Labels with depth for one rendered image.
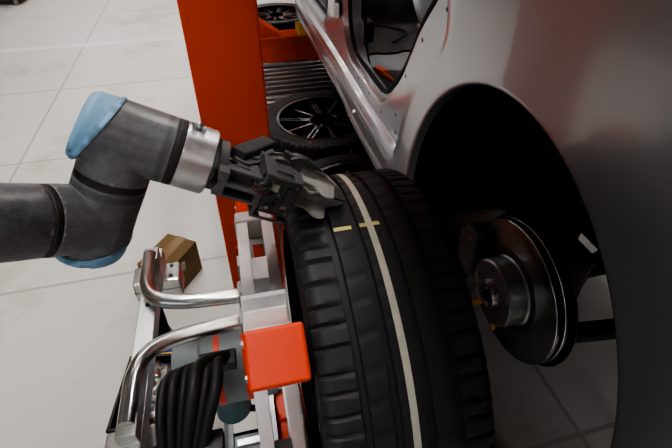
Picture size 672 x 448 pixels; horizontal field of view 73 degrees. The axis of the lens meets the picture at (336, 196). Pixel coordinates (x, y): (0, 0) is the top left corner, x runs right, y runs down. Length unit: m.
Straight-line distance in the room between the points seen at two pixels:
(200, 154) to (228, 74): 0.51
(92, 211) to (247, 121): 0.59
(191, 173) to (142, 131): 0.08
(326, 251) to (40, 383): 1.69
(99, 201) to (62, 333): 1.73
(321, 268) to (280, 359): 0.14
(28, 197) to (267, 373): 0.33
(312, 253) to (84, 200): 0.30
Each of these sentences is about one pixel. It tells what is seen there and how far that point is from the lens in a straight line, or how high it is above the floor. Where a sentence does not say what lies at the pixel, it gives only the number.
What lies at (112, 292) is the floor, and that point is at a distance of 2.40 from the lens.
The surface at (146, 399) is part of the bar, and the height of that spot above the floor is 0.98.
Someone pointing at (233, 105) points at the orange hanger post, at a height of 1.15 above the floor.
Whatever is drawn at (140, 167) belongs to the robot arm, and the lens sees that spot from 0.61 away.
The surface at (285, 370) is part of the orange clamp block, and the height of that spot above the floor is 1.13.
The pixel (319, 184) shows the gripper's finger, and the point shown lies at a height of 1.23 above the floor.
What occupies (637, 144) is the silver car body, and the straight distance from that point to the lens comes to 0.61.
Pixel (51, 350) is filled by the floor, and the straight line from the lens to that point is 2.29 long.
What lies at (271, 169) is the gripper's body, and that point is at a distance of 0.62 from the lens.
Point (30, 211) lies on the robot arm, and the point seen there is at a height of 1.31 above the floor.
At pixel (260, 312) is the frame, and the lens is 0.66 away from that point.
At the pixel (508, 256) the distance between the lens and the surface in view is 1.08.
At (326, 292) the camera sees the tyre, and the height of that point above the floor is 1.15.
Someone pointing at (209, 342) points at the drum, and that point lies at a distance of 0.90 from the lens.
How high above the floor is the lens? 1.63
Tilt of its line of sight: 37 degrees down
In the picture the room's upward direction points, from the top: straight up
